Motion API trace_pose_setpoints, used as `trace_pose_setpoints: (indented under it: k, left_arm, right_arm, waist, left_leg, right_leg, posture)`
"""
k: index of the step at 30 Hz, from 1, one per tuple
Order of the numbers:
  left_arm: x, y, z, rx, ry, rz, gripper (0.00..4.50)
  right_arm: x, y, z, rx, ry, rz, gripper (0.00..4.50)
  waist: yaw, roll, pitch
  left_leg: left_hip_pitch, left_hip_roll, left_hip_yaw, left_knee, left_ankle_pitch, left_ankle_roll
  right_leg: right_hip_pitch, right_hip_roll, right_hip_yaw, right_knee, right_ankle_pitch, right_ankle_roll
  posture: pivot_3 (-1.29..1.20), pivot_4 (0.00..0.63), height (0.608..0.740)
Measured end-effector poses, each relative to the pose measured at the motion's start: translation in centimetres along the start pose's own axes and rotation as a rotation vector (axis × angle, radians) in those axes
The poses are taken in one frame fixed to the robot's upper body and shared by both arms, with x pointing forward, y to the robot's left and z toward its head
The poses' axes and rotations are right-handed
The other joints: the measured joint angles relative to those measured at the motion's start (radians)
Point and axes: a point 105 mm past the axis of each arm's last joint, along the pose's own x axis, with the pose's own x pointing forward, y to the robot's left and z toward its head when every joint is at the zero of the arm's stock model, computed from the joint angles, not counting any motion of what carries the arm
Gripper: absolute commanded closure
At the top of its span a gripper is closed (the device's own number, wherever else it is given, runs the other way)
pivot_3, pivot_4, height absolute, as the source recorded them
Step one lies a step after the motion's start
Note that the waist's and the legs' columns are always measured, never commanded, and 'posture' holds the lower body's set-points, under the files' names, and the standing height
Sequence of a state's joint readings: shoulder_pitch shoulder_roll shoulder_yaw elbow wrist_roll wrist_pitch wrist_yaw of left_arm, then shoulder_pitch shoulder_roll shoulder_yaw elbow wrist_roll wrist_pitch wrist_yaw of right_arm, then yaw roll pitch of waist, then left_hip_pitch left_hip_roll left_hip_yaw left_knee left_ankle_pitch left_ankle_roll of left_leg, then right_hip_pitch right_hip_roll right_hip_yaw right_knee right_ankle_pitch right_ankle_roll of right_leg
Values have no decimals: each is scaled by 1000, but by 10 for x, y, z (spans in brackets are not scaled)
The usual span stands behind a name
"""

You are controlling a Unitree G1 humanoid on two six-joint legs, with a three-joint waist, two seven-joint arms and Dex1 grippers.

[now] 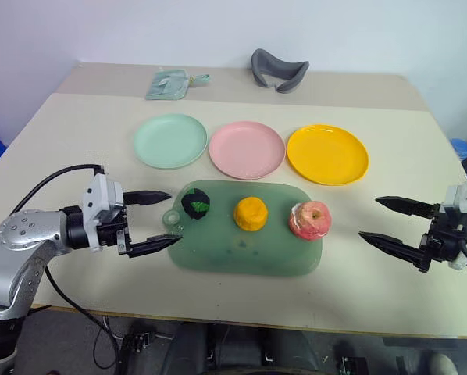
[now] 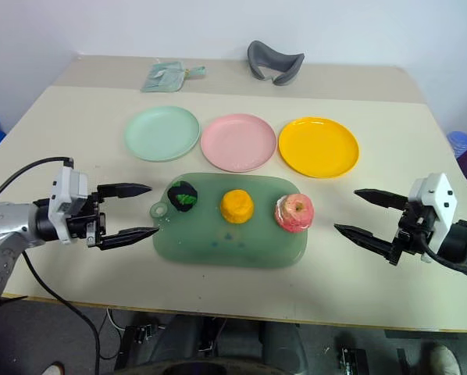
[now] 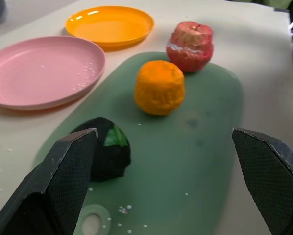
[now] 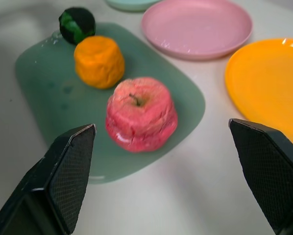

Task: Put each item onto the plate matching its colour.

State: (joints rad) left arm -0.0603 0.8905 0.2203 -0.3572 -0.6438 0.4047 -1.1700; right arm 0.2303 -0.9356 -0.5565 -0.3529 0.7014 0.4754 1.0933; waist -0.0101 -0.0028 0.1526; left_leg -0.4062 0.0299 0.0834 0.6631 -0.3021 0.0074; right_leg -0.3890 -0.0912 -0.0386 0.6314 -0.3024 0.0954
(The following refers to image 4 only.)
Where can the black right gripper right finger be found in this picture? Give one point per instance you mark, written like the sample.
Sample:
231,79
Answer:
269,171

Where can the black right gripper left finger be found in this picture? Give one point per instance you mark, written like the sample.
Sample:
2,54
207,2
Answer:
51,186

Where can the orange plate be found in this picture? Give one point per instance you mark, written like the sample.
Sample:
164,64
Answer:
269,83

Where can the orange fruit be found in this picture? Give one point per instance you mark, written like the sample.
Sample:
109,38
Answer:
100,61

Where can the pink plate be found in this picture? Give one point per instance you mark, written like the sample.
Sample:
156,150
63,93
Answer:
196,27

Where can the light green plate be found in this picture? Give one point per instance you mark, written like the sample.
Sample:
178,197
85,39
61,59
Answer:
131,4

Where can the green cutting board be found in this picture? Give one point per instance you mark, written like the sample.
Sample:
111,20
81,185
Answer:
63,98

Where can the pink apple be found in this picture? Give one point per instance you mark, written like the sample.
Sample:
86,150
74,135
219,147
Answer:
140,115

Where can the dark green striped watermelon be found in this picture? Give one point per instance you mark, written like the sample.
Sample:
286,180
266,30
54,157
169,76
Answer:
77,25

